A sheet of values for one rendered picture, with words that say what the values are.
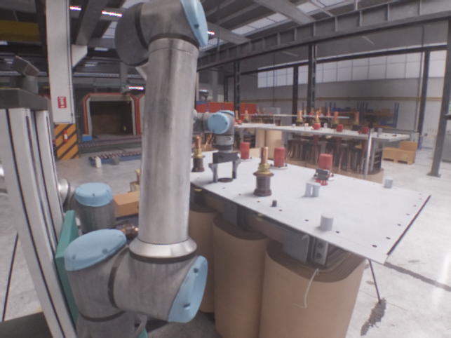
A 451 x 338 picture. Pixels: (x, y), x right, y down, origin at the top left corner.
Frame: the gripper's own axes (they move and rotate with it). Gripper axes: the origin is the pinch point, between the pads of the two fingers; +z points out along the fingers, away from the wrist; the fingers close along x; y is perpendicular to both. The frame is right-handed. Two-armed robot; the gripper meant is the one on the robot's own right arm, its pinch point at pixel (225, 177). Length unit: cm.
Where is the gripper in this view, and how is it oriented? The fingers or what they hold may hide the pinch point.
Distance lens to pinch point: 124.4
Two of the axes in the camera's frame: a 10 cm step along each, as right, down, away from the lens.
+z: 0.0, 9.7, 2.3
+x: 7.9, -1.4, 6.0
